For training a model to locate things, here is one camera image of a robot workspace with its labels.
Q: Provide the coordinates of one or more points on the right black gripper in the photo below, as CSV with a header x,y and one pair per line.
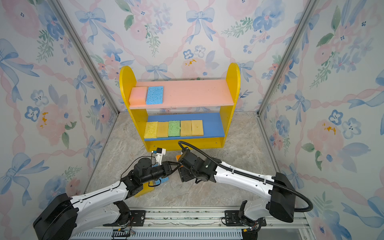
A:
x,y
183,174

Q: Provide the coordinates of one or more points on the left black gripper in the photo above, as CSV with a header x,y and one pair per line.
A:
x,y
166,168

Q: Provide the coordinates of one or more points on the blue sponge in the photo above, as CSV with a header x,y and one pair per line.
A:
x,y
155,95
161,180

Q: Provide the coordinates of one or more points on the yellow sponge with green back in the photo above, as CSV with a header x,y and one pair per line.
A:
x,y
163,130

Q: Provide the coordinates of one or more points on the pale yellow sponge underneath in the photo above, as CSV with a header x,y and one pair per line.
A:
x,y
186,128

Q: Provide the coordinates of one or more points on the small yellow sponge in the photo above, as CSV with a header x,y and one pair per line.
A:
x,y
197,128

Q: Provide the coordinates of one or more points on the thick yellow sponge front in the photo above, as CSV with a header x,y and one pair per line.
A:
x,y
146,189

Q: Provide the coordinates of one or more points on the bright yellow cellulose sponge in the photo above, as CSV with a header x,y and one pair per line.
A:
x,y
151,130

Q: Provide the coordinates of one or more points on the yellow pink blue toy shelf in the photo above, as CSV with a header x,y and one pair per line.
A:
x,y
186,94

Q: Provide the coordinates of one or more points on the pink orange sponge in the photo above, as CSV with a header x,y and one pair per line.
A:
x,y
138,96

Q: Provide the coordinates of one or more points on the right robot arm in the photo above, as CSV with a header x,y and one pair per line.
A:
x,y
275,199

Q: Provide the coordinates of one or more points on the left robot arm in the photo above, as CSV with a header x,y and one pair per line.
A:
x,y
67,216

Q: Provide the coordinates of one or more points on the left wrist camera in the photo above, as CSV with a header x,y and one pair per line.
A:
x,y
158,154

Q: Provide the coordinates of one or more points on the aluminium mounting rail frame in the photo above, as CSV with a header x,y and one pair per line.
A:
x,y
198,223

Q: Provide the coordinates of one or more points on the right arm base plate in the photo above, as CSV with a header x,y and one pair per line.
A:
x,y
233,218

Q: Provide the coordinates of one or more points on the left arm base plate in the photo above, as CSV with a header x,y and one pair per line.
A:
x,y
134,218

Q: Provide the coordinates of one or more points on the left corner aluminium post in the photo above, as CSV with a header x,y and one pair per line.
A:
x,y
59,10

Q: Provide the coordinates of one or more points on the corner aluminium post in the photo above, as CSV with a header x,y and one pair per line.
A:
x,y
59,10
291,47

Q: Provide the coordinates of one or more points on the right corner aluminium post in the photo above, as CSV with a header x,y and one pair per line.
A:
x,y
291,47

